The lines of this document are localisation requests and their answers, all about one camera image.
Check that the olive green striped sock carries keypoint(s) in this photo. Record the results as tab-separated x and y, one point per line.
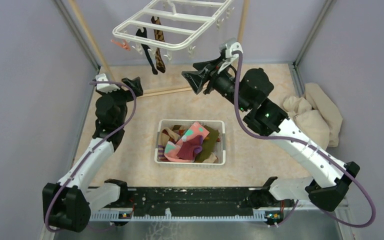
207	155

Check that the pink patterned sock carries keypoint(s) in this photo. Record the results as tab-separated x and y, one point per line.
171	149

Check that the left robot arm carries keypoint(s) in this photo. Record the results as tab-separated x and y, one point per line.
69	203

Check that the white plastic basket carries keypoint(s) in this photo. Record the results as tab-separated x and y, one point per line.
180	125

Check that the pink plastic clip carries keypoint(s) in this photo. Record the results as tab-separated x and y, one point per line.
124	44

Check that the black sock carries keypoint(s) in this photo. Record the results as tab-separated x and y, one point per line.
142	32

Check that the white plastic sock hanger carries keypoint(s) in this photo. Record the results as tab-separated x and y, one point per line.
171	37

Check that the wooden hanger rack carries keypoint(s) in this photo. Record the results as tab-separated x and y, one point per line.
193	35

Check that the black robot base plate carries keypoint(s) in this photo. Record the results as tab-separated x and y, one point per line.
194	204

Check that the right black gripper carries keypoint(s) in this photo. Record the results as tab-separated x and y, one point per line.
197	78

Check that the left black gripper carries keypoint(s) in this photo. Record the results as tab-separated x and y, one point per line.
134	85

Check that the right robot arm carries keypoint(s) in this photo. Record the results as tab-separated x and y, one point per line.
329	178

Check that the maroon striped beige sock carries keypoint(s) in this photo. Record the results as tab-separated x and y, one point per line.
166	135

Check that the beige crumpled cloth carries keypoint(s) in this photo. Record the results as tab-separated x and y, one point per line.
316	115

